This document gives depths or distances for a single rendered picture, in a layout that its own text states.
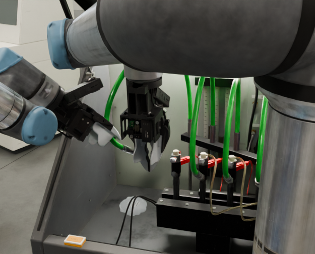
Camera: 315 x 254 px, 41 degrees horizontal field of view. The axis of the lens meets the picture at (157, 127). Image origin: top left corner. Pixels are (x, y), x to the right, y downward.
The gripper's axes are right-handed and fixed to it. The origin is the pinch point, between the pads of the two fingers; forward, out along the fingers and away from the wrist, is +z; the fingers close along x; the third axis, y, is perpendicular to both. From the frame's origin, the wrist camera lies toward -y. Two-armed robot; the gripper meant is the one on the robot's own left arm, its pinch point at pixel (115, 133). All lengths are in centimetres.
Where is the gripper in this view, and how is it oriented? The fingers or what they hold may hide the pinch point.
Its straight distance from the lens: 111.2
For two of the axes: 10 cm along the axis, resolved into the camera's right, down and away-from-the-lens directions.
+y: -4.5, 8.5, -2.7
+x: 6.0, 0.7, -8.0
